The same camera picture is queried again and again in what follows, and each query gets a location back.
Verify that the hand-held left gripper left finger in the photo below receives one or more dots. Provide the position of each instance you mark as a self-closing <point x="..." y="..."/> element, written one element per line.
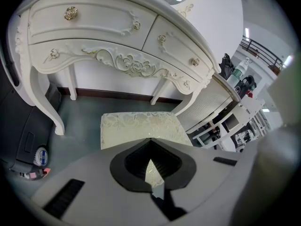
<point x="98" y="196"/>

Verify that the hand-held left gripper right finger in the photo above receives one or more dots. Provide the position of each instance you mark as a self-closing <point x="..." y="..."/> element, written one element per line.
<point x="207" y="178"/>

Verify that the white upholstered stool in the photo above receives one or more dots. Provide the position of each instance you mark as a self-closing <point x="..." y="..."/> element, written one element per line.
<point x="141" y="126"/>

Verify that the white ornate dressing table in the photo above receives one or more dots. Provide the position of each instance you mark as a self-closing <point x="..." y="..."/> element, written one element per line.
<point x="58" y="63"/>

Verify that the pink white tag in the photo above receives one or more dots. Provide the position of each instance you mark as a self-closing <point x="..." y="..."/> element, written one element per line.
<point x="45" y="171"/>

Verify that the white roll with blue label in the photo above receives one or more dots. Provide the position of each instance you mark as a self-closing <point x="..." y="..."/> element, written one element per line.
<point x="41" y="156"/>

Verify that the white round side table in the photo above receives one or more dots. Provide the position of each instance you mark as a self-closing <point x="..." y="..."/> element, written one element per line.
<point x="207" y="102"/>

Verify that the white wooden rack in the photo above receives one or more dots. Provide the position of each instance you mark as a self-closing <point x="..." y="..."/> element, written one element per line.
<point x="251" y="107"/>

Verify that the small black bag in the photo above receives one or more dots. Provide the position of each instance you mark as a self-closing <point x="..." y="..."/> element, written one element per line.
<point x="242" y="88"/>

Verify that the clear water bottle green label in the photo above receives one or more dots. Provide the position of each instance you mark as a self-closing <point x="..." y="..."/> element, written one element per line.
<point x="237" y="75"/>

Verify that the gold rose drawer knob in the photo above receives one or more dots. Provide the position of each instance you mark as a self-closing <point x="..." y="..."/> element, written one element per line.
<point x="196" y="62"/>
<point x="136" y="25"/>
<point x="162" y="38"/>
<point x="70" y="13"/>

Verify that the brown round object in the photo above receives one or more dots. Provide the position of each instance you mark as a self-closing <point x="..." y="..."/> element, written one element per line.
<point x="274" y="69"/>

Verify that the black metal railing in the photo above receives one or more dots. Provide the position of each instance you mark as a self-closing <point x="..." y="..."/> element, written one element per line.
<point x="252" y="46"/>

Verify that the ceiling tube light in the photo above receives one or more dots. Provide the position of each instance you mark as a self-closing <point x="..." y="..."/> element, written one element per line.
<point x="247" y="33"/>
<point x="288" y="60"/>

